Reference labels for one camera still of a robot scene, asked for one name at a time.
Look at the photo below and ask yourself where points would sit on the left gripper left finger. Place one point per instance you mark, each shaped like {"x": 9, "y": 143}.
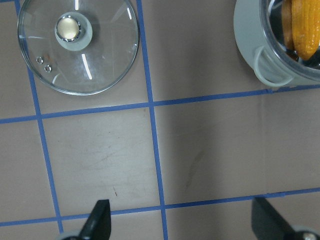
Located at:
{"x": 98, "y": 226}

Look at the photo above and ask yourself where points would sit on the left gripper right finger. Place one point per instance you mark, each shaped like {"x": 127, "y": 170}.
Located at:
{"x": 267, "y": 223}

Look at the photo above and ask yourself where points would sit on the glass pot lid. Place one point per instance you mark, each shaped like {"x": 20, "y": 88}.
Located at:
{"x": 78, "y": 47}

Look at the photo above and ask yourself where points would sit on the pale green electric pot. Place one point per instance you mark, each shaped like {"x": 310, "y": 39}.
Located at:
{"x": 264, "y": 37}

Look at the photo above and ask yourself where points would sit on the yellow corn cob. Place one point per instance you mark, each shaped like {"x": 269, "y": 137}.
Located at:
{"x": 305, "y": 27}

